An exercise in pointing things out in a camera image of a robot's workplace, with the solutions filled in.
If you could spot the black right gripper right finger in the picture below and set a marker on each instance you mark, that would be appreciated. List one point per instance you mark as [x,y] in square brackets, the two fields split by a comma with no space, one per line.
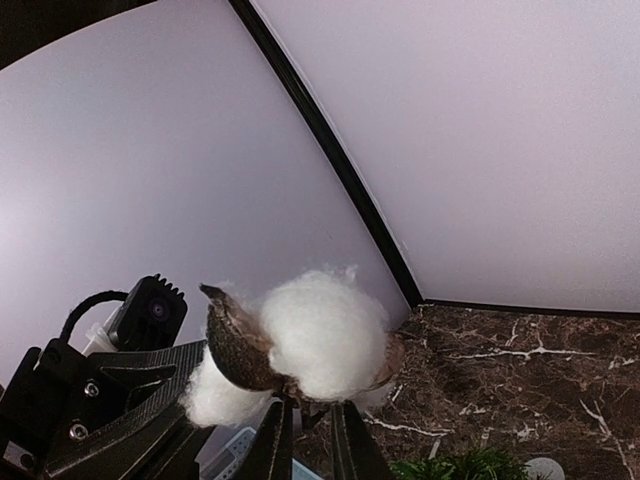
[354,453]

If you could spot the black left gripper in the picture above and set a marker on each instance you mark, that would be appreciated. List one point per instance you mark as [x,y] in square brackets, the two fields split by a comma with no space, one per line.
[102,399]

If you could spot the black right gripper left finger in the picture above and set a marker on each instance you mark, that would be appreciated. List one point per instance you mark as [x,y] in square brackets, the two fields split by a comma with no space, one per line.
[277,437]

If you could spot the white cotton boll ornament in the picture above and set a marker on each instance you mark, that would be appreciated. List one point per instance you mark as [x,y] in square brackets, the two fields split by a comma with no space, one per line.
[316,340]

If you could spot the small green christmas tree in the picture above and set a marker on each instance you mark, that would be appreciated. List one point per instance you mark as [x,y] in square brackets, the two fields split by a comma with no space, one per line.
[477,463]

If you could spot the white ball string lights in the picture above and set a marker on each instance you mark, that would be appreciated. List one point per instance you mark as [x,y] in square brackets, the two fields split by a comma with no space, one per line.
[544,467]

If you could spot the light blue plastic basket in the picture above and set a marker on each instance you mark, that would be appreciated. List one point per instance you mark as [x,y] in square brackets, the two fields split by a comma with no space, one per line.
[239,458]

